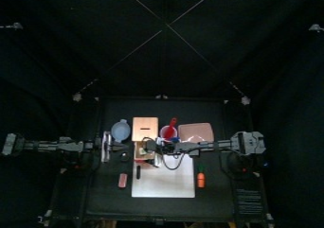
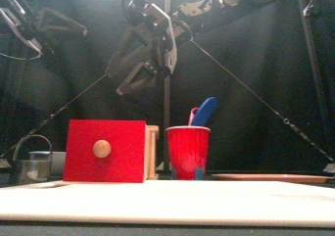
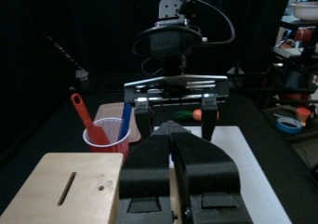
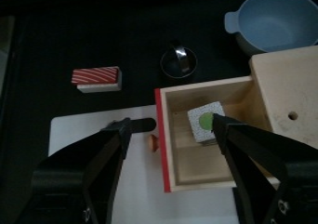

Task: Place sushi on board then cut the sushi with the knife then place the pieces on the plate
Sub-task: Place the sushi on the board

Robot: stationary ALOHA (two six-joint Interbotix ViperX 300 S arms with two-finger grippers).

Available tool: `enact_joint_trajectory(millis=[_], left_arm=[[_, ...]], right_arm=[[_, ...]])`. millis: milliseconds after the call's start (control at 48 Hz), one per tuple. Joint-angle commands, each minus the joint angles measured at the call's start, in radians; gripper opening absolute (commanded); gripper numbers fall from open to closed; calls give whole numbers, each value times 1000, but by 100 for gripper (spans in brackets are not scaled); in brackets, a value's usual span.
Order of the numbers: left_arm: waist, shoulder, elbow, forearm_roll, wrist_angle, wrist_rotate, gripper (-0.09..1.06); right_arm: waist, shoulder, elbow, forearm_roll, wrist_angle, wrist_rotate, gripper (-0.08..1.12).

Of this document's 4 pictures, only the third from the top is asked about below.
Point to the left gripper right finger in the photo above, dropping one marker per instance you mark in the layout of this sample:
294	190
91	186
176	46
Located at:
207	178

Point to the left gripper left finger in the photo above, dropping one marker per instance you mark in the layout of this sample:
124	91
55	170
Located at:
143	178

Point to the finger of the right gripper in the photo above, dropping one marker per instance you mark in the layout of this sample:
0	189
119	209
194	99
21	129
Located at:
144	116
208	119

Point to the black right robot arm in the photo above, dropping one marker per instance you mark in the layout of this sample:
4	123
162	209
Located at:
170	42

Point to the orange toy sushi piece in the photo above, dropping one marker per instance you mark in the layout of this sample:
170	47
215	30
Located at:
196	115

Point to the blue toy knife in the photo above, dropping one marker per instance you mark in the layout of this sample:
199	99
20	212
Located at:
124	119

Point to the green toy sushi piece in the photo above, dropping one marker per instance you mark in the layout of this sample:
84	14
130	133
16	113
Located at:
183	115

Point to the red plastic cup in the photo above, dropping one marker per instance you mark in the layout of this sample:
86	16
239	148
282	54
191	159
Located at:
106	150

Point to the red plastic spatula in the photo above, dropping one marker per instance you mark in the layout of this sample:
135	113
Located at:
84	116

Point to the blue tape roll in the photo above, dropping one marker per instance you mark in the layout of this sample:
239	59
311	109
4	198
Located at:
289	125

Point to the wooden box with red front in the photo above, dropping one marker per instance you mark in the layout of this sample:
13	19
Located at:
53	187

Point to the small orange cup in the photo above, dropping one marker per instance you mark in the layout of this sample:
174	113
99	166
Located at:
303	113

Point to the black pot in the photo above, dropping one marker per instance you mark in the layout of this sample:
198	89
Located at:
298	77

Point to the cluttered storage shelf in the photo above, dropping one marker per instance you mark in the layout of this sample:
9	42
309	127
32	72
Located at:
290	48

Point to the white bowl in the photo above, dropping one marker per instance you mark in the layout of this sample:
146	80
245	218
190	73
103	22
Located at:
306	10

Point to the metal frame foot bracket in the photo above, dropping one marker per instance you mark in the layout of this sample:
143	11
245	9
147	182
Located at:
235	71
81	74

